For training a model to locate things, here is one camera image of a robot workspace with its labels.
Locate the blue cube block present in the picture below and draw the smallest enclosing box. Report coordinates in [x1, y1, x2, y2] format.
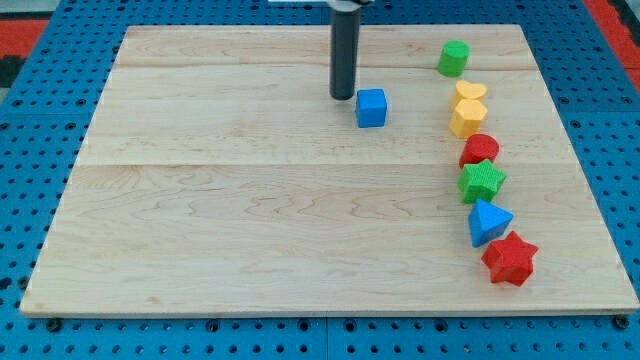
[355, 88, 387, 128]

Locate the light wooden board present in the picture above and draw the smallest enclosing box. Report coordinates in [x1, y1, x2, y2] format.
[20, 25, 639, 319]

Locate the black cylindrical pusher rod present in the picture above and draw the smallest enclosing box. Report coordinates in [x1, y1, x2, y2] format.
[327, 0, 361, 100]

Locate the yellow hexagon block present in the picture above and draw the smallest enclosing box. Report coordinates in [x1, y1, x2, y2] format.
[449, 99, 488, 139]

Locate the green star block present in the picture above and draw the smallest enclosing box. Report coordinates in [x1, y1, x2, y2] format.
[457, 159, 507, 204]

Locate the red cylinder block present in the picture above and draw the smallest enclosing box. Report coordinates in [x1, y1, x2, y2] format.
[458, 133, 500, 168]

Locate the yellow heart block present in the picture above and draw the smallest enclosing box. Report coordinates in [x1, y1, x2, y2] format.
[449, 80, 488, 110]

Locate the blue triangle block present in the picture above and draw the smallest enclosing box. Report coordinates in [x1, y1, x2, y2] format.
[468, 199, 514, 248]

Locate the green cylinder block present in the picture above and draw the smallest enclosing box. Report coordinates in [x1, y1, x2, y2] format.
[437, 40, 470, 77]

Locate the red star block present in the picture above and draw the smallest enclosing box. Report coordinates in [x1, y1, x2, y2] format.
[481, 231, 539, 287]

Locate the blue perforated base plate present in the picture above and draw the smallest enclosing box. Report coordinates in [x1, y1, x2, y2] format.
[1, 0, 639, 359]

